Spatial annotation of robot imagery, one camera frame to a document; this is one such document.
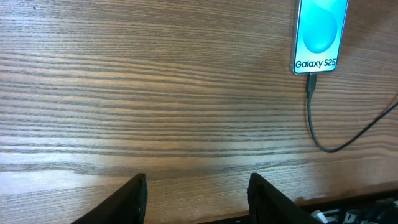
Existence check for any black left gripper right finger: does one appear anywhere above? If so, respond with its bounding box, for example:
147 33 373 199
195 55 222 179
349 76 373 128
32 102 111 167
247 173 320 224

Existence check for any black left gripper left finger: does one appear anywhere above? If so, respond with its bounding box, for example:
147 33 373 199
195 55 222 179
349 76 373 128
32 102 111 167
73 173 148 224

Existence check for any black USB charging cable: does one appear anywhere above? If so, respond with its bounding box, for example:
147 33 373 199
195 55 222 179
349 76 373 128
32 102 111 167
305 73 398 154

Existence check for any Galaxy S25 smartphone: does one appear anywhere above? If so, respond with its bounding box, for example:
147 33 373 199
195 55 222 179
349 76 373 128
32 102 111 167
290 0 349 75

